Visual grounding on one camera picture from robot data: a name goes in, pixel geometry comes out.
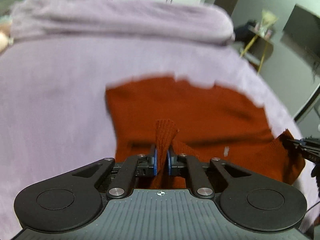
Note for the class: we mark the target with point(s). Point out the rolled purple duvet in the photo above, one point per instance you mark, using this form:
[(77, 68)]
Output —
[(202, 23)]

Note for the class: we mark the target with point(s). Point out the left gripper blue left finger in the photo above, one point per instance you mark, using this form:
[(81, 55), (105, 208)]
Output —
[(125, 176)]

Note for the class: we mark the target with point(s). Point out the yellow-legged wooden side table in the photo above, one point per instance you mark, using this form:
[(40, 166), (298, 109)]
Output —
[(258, 45)]

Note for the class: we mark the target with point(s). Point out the purple plush bed sheet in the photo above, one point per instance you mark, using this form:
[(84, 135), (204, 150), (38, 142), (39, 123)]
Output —
[(53, 111)]

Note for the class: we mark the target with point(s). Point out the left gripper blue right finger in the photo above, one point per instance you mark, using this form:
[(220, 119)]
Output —
[(189, 168)]

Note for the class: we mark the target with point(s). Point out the red knit button cardigan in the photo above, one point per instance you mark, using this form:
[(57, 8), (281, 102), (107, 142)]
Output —
[(206, 123)]

